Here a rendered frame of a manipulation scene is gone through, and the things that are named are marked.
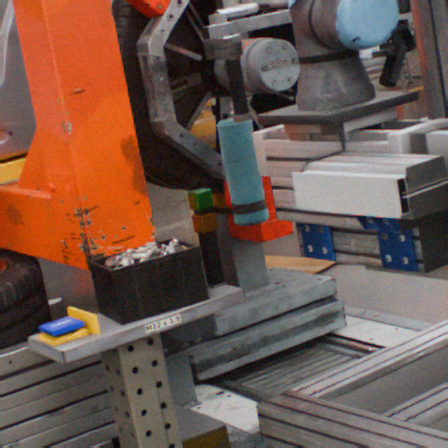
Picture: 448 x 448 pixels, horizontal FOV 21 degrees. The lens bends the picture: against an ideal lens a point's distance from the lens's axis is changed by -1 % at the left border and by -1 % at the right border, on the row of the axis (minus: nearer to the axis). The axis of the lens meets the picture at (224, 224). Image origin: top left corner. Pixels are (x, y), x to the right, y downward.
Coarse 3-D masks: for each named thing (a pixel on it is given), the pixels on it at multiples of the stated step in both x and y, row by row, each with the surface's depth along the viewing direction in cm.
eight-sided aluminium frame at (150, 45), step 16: (176, 0) 297; (160, 16) 296; (176, 16) 297; (144, 32) 299; (160, 32) 300; (144, 48) 296; (160, 48) 295; (144, 64) 298; (160, 64) 296; (144, 80) 300; (160, 80) 297; (160, 96) 297; (160, 112) 297; (160, 128) 299; (176, 128) 300; (176, 144) 305; (192, 144) 304; (192, 160) 309; (208, 160) 306; (224, 176) 309
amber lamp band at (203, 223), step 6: (192, 216) 258; (198, 216) 256; (204, 216) 256; (210, 216) 256; (198, 222) 256; (204, 222) 256; (210, 222) 257; (216, 222) 257; (198, 228) 257; (204, 228) 256; (210, 228) 257; (216, 228) 258
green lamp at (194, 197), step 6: (192, 192) 256; (198, 192) 255; (204, 192) 255; (210, 192) 256; (192, 198) 256; (198, 198) 255; (204, 198) 255; (210, 198) 256; (192, 204) 256; (198, 204) 255; (204, 204) 255; (210, 204) 256; (198, 210) 255
